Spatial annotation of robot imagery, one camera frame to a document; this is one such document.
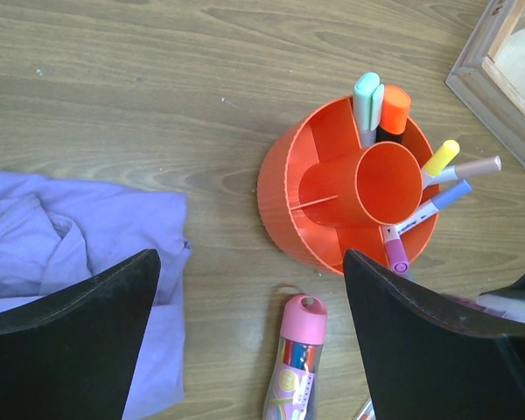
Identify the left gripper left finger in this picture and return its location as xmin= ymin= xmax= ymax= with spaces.
xmin=0 ymin=249 xmax=161 ymax=419

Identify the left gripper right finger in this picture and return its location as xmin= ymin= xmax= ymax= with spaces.
xmin=344 ymin=250 xmax=525 ymax=419

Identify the pink capped white marker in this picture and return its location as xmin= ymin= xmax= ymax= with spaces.
xmin=381 ymin=226 xmax=410 ymax=275

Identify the blue capped white marker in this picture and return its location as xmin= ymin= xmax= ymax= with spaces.
xmin=395 ymin=179 xmax=472 ymax=235

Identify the yellow capped white marker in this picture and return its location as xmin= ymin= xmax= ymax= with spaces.
xmin=422 ymin=139 xmax=460 ymax=181

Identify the black orange highlighter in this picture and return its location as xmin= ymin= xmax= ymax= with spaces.
xmin=376 ymin=85 xmax=411 ymax=144

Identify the mint green highlighter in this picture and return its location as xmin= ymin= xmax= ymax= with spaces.
xmin=353 ymin=72 xmax=385 ymax=148

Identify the dark purple pen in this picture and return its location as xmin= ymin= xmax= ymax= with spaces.
xmin=444 ymin=294 xmax=525 ymax=324

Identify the red pen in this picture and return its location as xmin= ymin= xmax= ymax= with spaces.
xmin=353 ymin=399 xmax=375 ymax=420

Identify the purple cloth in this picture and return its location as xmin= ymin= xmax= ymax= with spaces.
xmin=0 ymin=171 xmax=191 ymax=419

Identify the pink lidded marker bottle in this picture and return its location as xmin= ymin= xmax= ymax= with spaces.
xmin=262 ymin=294 xmax=328 ymax=420

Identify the orange round desk organizer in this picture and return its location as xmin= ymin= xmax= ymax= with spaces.
xmin=256 ymin=96 xmax=440 ymax=274

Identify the wooden clothes rack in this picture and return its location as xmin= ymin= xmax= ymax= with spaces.
xmin=445 ymin=0 xmax=525 ymax=167

